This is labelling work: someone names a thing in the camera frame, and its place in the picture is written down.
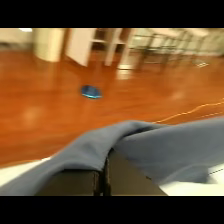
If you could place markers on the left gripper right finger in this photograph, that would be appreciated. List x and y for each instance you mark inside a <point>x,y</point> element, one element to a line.
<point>128,176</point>

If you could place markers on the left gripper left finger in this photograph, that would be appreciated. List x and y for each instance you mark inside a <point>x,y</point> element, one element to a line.
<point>71,183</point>

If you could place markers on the blue shirt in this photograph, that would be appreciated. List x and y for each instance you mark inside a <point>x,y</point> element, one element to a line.
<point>156,146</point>

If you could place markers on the blue round object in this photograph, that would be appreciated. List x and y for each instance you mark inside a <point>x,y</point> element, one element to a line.
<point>90,91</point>

